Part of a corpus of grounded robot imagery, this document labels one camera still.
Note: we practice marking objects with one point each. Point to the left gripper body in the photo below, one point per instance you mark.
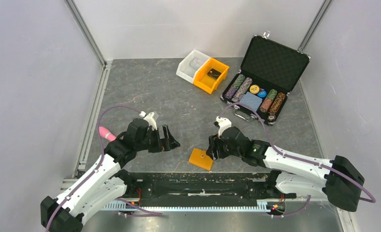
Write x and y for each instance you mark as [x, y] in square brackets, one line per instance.
[152, 141]

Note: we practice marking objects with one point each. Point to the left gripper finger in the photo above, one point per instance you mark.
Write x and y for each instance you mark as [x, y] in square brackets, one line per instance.
[167, 134]
[170, 143]

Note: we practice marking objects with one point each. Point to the clear item in white bin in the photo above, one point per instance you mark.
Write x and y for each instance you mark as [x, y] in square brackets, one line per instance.
[196, 63]

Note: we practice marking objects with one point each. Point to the yellow leather card holder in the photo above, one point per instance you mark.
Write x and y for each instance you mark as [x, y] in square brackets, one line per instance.
[200, 159]

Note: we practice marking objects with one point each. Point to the blue playing card deck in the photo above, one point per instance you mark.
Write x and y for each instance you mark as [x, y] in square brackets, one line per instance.
[251, 100]

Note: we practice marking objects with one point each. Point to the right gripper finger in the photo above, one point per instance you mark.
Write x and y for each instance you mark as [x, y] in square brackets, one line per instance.
[212, 146]
[214, 153]

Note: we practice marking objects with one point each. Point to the black poker chip case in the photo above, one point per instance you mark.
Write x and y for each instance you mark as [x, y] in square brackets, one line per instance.
[272, 66]

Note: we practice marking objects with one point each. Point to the blue dealer button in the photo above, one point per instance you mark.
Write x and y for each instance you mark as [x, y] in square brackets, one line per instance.
[262, 94]

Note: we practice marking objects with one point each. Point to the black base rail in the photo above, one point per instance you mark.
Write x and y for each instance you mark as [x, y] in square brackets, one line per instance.
[203, 189]

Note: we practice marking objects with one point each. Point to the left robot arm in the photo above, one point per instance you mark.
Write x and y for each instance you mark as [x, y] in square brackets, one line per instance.
[106, 180]

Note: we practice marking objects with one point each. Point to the dark card in yellow bin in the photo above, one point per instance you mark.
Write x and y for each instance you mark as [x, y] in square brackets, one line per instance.
[213, 73]

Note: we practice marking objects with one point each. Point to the pink cylindrical toy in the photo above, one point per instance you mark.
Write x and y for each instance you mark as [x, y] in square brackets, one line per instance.
[106, 134]

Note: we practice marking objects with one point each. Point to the yellow plastic bin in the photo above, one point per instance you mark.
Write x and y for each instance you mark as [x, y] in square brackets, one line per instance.
[206, 83]

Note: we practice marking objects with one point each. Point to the white plastic bin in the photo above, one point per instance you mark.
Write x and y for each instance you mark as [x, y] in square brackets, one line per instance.
[186, 72]

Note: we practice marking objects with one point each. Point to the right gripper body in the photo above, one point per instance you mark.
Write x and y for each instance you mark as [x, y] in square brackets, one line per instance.
[225, 150]

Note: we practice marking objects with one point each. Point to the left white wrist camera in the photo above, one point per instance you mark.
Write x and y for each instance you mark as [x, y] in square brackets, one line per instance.
[151, 118]

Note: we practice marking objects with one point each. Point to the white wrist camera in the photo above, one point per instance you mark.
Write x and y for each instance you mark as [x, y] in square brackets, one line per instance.
[222, 124]
[151, 118]

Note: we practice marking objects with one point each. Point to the yellow dealer button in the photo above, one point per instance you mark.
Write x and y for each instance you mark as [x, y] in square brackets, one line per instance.
[254, 89]

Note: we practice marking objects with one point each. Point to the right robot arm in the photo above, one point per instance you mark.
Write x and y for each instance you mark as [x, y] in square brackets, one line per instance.
[336, 179]

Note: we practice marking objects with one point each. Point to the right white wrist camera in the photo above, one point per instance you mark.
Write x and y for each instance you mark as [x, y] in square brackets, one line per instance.
[222, 124]

